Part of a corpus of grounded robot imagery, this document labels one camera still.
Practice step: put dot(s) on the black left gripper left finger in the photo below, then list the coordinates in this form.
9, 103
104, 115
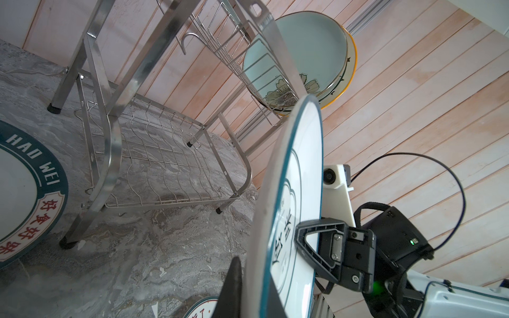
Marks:
229, 301

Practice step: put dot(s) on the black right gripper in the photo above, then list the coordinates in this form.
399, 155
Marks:
380, 272

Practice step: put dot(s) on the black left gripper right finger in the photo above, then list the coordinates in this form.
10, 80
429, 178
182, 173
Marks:
274, 308

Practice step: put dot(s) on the orange sunburst plate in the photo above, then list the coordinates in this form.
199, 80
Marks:
203, 308

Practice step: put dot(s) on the white plate with flower outline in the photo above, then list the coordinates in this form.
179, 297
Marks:
291, 193

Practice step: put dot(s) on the cat and stars orange-rim plate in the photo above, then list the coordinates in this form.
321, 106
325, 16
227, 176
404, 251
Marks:
323, 52

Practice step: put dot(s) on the pale green plate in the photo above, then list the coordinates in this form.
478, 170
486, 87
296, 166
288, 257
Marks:
263, 74

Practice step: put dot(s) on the dark-rim lettered white plate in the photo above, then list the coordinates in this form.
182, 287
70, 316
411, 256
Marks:
34, 192

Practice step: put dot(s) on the cream plate with berry sprigs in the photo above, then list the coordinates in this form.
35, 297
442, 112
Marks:
346, 76

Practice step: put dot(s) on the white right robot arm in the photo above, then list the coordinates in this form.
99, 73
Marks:
442, 298

